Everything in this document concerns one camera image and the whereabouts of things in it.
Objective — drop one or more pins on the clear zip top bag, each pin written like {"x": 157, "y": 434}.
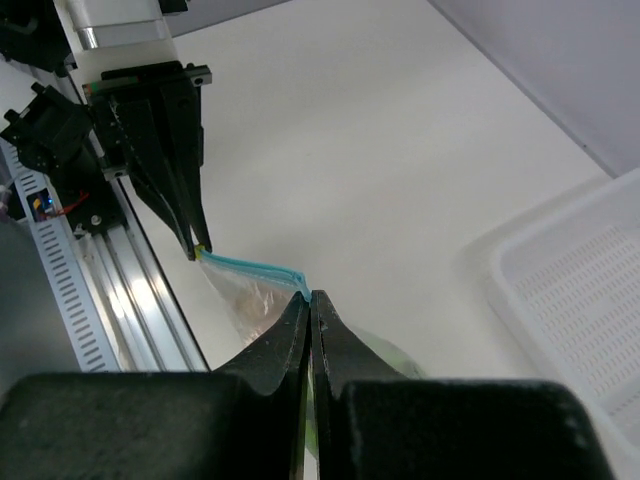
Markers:
{"x": 226, "y": 275}

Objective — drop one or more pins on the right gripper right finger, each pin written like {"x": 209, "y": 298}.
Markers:
{"x": 375, "y": 423}

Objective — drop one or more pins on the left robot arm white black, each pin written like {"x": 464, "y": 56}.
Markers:
{"x": 35, "y": 49}

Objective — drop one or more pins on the yellow zip slider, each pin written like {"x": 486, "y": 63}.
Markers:
{"x": 198, "y": 250}

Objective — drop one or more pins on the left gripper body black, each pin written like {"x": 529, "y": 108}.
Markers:
{"x": 96, "y": 94}

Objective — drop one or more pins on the white slotted cable duct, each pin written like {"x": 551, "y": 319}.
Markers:
{"x": 73, "y": 300}

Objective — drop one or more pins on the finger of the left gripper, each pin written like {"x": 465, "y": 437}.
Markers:
{"x": 143, "y": 140}
{"x": 182, "y": 105}

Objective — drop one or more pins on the white plastic basket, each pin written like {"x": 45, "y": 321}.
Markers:
{"x": 563, "y": 279}

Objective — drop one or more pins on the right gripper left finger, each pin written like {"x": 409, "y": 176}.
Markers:
{"x": 243, "y": 420}

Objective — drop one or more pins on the pink fake egg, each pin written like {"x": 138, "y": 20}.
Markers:
{"x": 254, "y": 310}

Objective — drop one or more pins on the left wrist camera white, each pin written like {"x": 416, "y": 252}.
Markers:
{"x": 98, "y": 24}

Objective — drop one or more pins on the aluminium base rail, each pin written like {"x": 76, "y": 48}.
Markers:
{"x": 142, "y": 318}

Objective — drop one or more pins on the green fake melon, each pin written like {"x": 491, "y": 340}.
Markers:
{"x": 395, "y": 357}

